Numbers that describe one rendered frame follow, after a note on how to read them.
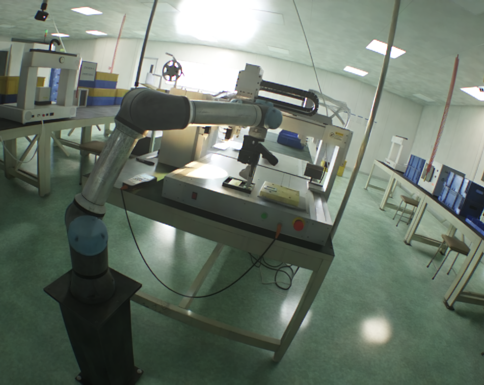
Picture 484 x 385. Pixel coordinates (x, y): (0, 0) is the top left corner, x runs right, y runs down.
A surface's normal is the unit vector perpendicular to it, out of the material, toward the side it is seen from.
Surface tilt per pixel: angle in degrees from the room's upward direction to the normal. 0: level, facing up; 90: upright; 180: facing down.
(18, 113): 90
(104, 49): 90
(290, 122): 90
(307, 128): 90
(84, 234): 8
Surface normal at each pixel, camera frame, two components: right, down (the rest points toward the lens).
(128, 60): -0.21, 0.29
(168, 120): 0.25, 0.64
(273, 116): 0.60, 0.40
